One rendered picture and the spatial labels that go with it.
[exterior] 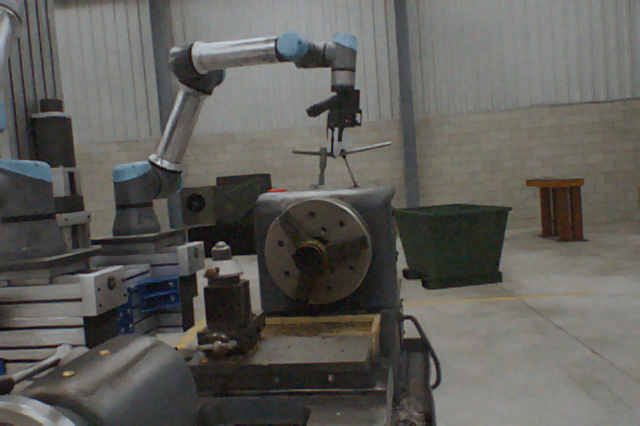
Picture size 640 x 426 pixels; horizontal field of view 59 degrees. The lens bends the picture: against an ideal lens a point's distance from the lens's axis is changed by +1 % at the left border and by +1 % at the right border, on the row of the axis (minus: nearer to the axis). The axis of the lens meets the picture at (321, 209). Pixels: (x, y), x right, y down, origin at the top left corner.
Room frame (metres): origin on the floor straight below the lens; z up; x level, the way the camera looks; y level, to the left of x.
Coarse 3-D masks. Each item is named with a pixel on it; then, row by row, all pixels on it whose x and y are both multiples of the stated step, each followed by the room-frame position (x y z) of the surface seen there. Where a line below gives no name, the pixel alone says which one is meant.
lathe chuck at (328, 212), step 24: (312, 216) 1.66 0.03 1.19; (336, 216) 1.65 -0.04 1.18; (360, 216) 1.72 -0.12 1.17; (288, 240) 1.67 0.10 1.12; (336, 240) 1.65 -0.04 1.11; (288, 264) 1.67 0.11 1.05; (336, 264) 1.65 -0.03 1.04; (360, 264) 1.64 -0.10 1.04; (288, 288) 1.67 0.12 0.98; (312, 288) 1.66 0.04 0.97; (336, 288) 1.65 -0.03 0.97
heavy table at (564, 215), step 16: (544, 192) 9.89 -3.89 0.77; (560, 192) 9.11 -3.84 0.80; (576, 192) 9.10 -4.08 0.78; (544, 208) 9.89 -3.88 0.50; (560, 208) 9.11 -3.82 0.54; (576, 208) 9.10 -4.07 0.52; (544, 224) 9.89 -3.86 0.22; (560, 224) 9.14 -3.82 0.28; (576, 224) 9.10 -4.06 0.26; (560, 240) 9.16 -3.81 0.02; (576, 240) 9.05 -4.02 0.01
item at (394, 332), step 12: (288, 312) 1.86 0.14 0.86; (300, 312) 1.83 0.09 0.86; (324, 312) 1.81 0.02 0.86; (336, 312) 1.80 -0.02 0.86; (348, 312) 1.80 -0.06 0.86; (360, 312) 1.79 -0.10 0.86; (384, 312) 1.78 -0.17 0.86; (396, 312) 1.78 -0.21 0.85; (384, 324) 1.78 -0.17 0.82; (396, 324) 1.91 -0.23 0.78; (384, 336) 1.78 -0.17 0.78; (396, 336) 1.86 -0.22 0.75; (384, 348) 1.78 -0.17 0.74; (396, 348) 1.80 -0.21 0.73; (396, 360) 1.79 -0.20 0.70; (396, 372) 1.78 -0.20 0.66; (396, 384) 1.78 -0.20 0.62; (396, 396) 1.78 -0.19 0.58
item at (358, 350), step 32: (192, 352) 1.11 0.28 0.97; (256, 352) 1.07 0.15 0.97; (288, 352) 1.06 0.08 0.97; (320, 352) 1.04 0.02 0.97; (352, 352) 1.03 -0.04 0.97; (224, 384) 1.02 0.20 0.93; (256, 384) 1.01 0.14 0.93; (288, 384) 1.00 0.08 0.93; (320, 384) 0.99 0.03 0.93; (352, 384) 0.98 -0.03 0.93
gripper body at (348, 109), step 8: (336, 88) 1.69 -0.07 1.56; (344, 88) 1.68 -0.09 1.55; (352, 88) 1.69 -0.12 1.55; (344, 96) 1.71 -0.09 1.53; (352, 96) 1.71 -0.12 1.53; (344, 104) 1.70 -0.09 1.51; (352, 104) 1.71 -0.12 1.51; (328, 112) 1.73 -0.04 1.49; (336, 112) 1.68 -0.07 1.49; (344, 112) 1.69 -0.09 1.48; (352, 112) 1.69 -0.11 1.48; (360, 112) 1.70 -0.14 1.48; (328, 120) 1.73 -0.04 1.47; (336, 120) 1.68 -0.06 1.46; (344, 120) 1.69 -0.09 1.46; (352, 120) 1.71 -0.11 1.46; (360, 120) 1.71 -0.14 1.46
